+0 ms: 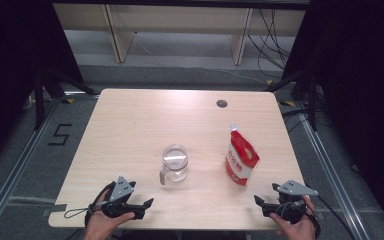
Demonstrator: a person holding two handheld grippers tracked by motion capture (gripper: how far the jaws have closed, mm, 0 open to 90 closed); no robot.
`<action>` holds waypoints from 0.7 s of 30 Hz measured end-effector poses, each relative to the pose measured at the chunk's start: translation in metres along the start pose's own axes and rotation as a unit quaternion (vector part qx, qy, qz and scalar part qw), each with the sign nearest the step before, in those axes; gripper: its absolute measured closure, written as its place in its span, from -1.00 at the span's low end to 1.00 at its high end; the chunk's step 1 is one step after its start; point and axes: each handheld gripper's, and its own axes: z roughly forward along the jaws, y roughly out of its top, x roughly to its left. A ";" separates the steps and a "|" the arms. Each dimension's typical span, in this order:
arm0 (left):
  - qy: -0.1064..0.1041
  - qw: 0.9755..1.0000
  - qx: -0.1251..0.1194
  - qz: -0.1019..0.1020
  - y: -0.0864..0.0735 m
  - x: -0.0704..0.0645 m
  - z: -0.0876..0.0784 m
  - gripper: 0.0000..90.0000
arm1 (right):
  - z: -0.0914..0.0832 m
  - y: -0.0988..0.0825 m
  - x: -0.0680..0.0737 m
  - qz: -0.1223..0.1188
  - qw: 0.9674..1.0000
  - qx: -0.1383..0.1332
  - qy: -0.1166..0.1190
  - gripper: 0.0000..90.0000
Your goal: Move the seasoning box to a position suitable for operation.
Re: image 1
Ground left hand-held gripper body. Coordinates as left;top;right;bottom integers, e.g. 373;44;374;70
100;175;147;220

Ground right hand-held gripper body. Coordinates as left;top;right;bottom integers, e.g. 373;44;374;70
261;179;320;225

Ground red and white sugar pouch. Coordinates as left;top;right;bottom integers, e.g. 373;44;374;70
225;123;261;188

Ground clear glass jar with lid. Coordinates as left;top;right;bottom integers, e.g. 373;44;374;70
159;143;190;186

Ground person's right hand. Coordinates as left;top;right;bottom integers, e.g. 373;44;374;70
269;194;318;240

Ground person's left hand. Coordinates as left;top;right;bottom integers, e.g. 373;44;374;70
83;191;136;240

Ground gray tape strip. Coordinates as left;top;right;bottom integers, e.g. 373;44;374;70
41;203;68;218

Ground black metal stand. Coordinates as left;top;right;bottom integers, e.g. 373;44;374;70
266;68;318;132
33;66;99;131

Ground black curtain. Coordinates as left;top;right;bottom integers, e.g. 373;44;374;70
0;0;84;171
281;0;384;231

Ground beige wooden shelf unit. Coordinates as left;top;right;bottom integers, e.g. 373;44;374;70
52;3;307;66

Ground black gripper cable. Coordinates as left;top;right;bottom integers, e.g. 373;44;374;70
84;181;117;228

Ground metal floor rail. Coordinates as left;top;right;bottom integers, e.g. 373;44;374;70
0;94;63;234
294;101;369;240

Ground gray wrist cord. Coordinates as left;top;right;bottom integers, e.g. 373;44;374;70
63;205;96;220

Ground black wrist strap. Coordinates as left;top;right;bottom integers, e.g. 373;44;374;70
308;206;322;239

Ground thin black floor cable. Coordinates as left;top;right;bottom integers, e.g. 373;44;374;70
304;183;359;240

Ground black floor cables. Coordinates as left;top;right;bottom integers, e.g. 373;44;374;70
281;108;331;134

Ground thin white floor cable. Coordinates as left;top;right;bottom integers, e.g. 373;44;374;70
134;31;269;84

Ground black cable bundle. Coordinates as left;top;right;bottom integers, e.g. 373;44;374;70
248;8;293;79

